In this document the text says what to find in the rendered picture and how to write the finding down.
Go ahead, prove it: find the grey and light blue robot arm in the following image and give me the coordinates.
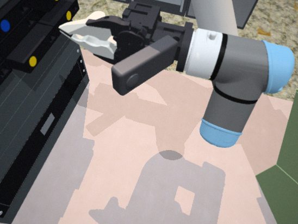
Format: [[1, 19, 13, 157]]
[[111, 0, 295, 148]]

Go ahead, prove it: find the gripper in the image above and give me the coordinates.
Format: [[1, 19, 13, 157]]
[[59, 1, 194, 72]]

